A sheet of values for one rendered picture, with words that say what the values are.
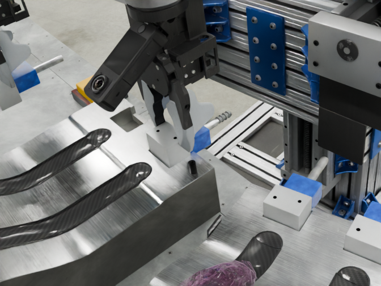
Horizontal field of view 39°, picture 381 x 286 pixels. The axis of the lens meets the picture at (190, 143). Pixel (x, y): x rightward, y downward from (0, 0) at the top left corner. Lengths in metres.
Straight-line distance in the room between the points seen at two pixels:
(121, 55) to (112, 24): 2.44
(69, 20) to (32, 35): 1.90
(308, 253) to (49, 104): 0.62
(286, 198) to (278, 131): 1.14
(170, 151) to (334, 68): 0.28
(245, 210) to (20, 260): 0.28
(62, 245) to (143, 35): 0.27
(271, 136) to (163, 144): 1.10
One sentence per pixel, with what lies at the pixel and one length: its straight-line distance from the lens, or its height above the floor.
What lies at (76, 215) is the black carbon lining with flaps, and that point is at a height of 0.88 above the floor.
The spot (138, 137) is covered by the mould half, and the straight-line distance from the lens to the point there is 0.78.
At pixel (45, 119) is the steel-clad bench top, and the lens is 1.04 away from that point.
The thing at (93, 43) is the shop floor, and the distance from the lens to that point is 2.93.
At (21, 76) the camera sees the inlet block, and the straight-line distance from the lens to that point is 0.90.
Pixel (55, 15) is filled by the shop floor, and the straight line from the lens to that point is 3.34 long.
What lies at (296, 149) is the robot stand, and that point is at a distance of 1.39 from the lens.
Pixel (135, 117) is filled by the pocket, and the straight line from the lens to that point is 0.85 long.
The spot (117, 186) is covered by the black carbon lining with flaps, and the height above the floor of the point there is 0.88.
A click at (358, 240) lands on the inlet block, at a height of 0.88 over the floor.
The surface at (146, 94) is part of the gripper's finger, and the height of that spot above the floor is 0.97.
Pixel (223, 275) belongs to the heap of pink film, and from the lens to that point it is 0.58.
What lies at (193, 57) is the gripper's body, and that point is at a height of 1.04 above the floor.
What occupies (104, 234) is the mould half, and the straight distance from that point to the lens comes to 0.68.
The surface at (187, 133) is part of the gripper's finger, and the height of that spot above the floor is 0.95.
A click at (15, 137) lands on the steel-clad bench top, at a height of 0.80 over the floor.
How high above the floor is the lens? 1.38
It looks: 41 degrees down
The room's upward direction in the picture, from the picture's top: 10 degrees counter-clockwise
